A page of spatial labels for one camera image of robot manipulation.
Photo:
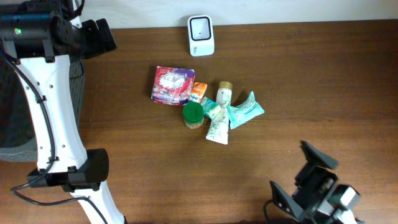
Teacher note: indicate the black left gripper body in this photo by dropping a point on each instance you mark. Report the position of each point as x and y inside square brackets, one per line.
[91, 42]

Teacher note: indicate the small green tissue pack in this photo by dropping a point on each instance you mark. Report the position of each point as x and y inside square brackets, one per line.
[210, 108]

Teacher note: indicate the white barcode scanner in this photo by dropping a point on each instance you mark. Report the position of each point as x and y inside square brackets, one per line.
[201, 35]

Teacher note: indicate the small orange box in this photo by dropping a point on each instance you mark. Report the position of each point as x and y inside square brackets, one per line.
[198, 91]

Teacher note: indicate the grey plastic basket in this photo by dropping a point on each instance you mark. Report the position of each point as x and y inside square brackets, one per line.
[18, 143]

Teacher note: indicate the red purple snack pack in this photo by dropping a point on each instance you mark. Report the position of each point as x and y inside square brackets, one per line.
[172, 86]

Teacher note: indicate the green lid jar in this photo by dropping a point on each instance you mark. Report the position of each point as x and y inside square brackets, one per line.
[193, 115]

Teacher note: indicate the mint green wipes pack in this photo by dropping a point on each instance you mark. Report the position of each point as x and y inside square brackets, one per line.
[244, 112]

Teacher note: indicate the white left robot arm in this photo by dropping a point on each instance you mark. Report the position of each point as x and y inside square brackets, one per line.
[39, 42]

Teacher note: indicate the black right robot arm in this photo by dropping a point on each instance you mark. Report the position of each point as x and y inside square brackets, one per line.
[336, 207]

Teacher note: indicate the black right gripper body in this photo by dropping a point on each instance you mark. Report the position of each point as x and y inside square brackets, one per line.
[311, 182]

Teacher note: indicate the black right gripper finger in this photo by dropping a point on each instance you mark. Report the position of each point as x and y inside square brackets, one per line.
[293, 205]
[317, 157]

